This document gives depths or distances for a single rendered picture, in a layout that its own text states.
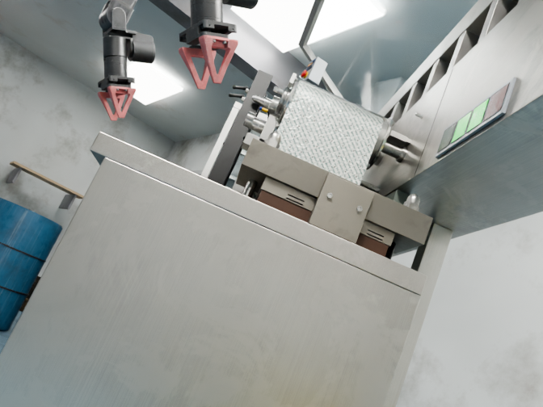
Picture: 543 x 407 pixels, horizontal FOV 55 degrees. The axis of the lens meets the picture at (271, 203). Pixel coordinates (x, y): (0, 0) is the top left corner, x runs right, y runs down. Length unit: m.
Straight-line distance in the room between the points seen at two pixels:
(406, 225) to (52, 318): 0.68
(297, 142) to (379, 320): 0.50
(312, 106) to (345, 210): 0.38
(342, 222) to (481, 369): 2.41
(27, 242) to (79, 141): 4.19
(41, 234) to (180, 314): 3.55
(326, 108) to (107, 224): 0.63
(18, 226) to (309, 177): 3.52
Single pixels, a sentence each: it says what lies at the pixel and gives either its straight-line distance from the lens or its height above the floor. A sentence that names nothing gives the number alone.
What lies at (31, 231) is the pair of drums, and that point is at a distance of 4.40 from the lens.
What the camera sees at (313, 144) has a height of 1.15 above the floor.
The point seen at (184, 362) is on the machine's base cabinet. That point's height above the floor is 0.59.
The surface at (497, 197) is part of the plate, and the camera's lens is 1.22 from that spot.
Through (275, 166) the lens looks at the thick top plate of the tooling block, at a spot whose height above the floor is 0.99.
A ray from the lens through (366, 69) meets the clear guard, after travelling 2.11.
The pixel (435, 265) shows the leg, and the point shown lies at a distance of 1.47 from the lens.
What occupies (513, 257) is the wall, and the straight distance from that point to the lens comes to 3.49.
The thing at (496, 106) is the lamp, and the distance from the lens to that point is 0.97.
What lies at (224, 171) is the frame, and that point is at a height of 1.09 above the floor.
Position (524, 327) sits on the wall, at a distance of 3.30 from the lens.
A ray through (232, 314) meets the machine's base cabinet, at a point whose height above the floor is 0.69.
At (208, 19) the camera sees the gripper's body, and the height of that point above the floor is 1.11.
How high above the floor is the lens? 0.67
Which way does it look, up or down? 14 degrees up
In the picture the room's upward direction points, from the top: 23 degrees clockwise
